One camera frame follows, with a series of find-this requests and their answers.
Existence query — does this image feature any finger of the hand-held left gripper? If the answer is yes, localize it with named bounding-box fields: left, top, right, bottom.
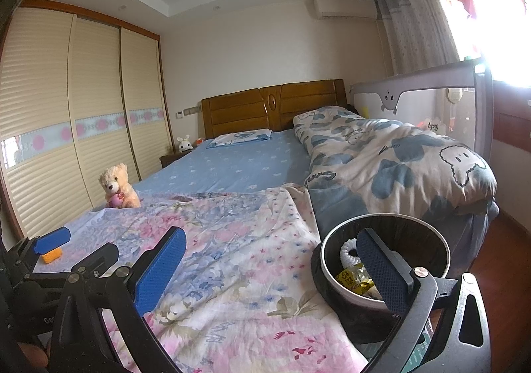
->
left=32, top=227, right=72, bottom=256
left=68, top=242, right=121, bottom=276

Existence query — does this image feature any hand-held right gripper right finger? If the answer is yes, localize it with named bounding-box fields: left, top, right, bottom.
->
left=356, top=228, right=494, bottom=373

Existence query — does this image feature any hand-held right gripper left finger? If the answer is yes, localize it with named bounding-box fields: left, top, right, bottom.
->
left=47, top=227, right=188, bottom=373

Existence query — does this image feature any yellow wrapper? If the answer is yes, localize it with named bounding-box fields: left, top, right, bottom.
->
left=335, top=267, right=376, bottom=296

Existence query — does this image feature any white crochet ring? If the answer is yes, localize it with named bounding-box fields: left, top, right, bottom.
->
left=339, top=238, right=366, bottom=271

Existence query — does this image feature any round black trash bin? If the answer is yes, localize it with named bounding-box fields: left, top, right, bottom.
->
left=311, top=213, right=451, bottom=341

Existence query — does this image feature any person's left hand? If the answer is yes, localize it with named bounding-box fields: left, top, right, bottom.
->
left=19, top=344, right=49, bottom=371

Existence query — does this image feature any pink floral blanket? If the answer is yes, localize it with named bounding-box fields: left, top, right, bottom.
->
left=33, top=184, right=375, bottom=373

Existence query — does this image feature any beige teddy bear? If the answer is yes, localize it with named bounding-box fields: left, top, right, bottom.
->
left=98, top=162, right=142, bottom=209

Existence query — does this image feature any white and blue printed quilt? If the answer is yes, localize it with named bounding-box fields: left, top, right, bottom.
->
left=292, top=106, right=498, bottom=217

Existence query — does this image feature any dark wooden nightstand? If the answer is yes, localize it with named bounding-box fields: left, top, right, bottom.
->
left=160, top=146, right=194, bottom=168

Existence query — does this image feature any blue bed sheet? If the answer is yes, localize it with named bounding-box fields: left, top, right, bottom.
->
left=133, top=128, right=313, bottom=196

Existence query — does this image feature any cream slatted wardrobe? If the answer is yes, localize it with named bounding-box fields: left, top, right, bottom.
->
left=0, top=0, right=173, bottom=241

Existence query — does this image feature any blue patterned pillow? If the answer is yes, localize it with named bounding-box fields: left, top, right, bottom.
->
left=206, top=128, right=273, bottom=148

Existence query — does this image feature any wooden bed headboard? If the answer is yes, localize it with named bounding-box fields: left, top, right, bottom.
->
left=201, top=79, right=348, bottom=140

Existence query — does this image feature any grey patterned curtain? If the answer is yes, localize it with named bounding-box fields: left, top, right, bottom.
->
left=375, top=0, right=462, bottom=77

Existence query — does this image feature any white air conditioner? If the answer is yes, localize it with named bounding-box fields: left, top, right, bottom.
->
left=313, top=0, right=378, bottom=20

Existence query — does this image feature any grey mesh bed guard rail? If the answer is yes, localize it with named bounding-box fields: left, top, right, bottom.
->
left=350, top=59, right=494, bottom=158

